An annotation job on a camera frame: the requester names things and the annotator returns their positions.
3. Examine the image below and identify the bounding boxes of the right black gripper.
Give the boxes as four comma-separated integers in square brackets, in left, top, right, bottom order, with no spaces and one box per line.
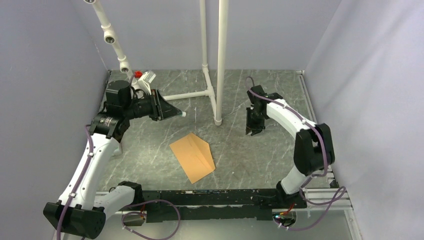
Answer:
[246,107,266,136]

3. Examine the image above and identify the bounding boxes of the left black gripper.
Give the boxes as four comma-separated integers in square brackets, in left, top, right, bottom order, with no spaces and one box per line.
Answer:
[123,88,182,122]

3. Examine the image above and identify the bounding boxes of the brown paper envelope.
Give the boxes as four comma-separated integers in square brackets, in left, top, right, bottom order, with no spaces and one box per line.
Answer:
[169,132,216,184]

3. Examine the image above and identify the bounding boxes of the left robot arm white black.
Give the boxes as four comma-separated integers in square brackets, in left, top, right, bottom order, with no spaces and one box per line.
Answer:
[43,80,186,239]

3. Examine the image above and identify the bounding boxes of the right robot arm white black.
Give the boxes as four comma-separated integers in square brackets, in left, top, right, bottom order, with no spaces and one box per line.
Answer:
[245,85,335,208]

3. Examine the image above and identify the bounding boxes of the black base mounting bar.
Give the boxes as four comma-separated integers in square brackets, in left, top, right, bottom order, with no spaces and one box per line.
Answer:
[109,180,307,223]

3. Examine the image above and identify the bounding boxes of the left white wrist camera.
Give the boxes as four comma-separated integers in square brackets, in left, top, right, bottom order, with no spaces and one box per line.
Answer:
[132,70,157,95]

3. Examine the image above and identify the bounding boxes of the white PVC pipe frame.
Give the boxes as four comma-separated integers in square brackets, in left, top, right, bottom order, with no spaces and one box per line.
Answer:
[81,0,229,126]

